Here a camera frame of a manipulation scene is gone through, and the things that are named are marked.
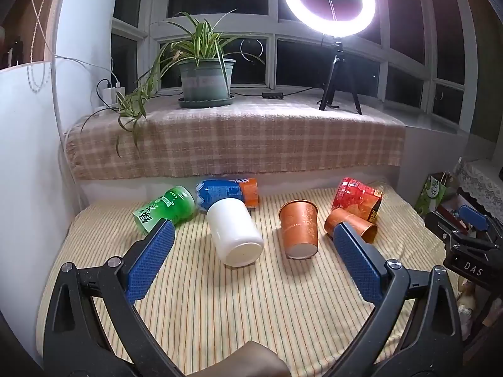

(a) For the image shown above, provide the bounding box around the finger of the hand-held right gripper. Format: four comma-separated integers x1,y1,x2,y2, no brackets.
425,211,500,250
458,204,503,237

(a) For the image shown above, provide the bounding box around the bead cord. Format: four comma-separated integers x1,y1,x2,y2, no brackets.
24,0,55,95

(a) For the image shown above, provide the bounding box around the red noodle cup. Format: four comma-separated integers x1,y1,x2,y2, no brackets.
331,178,384,223

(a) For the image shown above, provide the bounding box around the plaid blanket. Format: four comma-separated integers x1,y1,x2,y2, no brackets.
64,96,406,182

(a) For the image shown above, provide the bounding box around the green bottle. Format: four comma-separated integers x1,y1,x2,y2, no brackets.
133,186,196,234

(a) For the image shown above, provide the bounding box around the white window frame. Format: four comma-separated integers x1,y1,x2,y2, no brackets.
110,0,474,128

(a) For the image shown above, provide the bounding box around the white cup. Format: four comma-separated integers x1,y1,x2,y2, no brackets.
206,198,264,267

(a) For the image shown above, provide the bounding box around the black cable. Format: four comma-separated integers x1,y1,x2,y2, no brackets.
232,85,328,98

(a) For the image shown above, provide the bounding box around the black tripod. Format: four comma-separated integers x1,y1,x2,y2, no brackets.
318,37,363,116

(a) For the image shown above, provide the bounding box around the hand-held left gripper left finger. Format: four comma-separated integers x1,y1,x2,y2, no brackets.
42,219,185,377

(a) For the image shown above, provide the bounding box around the green plant pot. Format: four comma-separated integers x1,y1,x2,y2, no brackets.
178,58,237,103

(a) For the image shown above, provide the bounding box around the white lace cloth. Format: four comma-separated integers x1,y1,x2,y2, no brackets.
458,160,503,221

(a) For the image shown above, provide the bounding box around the white charger plug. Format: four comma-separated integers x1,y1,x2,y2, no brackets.
101,82,127,105

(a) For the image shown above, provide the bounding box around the spider plant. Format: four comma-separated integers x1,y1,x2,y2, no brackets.
80,10,268,158

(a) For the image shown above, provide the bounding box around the striped mat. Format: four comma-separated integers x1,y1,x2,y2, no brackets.
36,183,461,376

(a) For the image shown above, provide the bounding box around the green pot saucer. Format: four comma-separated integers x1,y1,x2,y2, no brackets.
178,94,236,109

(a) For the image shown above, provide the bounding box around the white cable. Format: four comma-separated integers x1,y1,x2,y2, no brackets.
51,56,119,85

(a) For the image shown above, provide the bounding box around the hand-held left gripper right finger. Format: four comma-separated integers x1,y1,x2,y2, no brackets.
322,221,465,377

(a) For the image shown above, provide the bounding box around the orange patterned paper cup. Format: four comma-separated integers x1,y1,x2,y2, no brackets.
278,199,319,260
324,208,378,244

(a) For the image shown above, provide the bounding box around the green paper bag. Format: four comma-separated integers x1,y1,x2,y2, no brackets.
414,172,459,217

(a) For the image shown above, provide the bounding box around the white board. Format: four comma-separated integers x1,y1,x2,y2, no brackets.
0,60,81,367

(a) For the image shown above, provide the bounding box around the ring light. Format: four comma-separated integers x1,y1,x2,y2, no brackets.
283,0,377,40

